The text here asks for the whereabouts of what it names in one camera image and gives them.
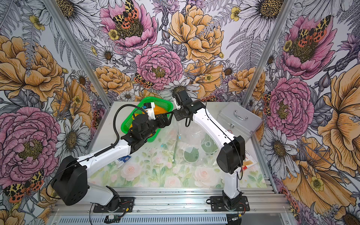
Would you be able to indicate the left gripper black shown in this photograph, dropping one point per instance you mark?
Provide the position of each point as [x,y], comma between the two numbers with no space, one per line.
[159,119]

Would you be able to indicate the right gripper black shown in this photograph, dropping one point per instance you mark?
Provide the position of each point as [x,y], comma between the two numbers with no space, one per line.
[178,116]

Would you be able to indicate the clear zip-top bag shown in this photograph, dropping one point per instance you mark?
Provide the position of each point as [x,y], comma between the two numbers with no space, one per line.
[190,146]

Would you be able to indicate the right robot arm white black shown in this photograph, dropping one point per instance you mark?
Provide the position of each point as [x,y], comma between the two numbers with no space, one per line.
[231,148]

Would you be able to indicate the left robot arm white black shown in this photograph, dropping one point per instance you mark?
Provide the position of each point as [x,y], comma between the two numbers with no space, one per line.
[71,180]

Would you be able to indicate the orange mango top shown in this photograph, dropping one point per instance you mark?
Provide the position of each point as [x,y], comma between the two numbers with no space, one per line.
[159,110]

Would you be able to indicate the green plastic basket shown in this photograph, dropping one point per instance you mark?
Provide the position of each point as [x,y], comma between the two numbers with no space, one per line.
[127,124]

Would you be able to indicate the blue white small packet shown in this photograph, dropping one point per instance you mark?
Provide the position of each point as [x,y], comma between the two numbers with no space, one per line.
[122,160]

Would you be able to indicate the silver metal case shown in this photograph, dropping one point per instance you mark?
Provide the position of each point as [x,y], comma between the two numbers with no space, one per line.
[238,120]

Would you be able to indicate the small green circuit board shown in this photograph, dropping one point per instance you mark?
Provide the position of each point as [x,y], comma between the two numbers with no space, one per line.
[111,219]

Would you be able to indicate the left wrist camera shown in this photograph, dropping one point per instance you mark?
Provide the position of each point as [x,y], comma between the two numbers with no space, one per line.
[149,109]

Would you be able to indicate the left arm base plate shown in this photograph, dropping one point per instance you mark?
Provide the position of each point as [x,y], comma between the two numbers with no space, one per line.
[116,205]

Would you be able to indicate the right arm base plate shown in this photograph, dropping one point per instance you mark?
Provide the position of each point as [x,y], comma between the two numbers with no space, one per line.
[224,204]

